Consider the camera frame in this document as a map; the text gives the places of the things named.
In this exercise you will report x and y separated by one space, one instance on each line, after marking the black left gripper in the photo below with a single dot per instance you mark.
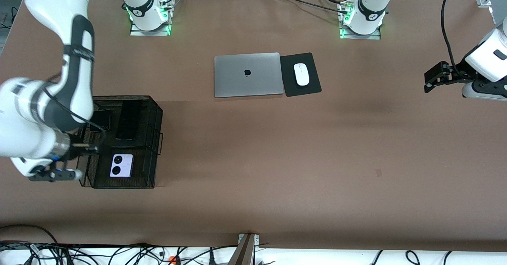
460 71

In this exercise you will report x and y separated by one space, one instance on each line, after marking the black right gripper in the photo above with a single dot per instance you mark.
79 150

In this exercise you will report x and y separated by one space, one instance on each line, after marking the black flip phone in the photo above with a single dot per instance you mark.
103 120

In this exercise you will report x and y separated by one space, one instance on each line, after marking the lavender flip phone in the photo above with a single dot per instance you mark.
121 165

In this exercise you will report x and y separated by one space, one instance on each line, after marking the black slab smartphone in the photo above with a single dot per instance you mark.
127 120

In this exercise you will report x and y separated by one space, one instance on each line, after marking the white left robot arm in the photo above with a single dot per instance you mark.
487 59

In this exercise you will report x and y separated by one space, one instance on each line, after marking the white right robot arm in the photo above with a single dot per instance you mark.
59 15

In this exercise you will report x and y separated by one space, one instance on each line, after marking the black mouse pad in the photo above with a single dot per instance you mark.
313 86

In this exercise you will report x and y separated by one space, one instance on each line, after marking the white computer mouse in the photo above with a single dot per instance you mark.
301 75

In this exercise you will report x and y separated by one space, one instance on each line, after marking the silver closed laptop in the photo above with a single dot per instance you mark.
237 79

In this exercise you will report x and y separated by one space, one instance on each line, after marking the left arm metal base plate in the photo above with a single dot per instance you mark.
344 36

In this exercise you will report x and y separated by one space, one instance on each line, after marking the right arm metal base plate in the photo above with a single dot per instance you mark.
136 32

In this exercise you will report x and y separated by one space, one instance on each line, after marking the grey metal camera post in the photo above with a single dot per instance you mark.
243 253

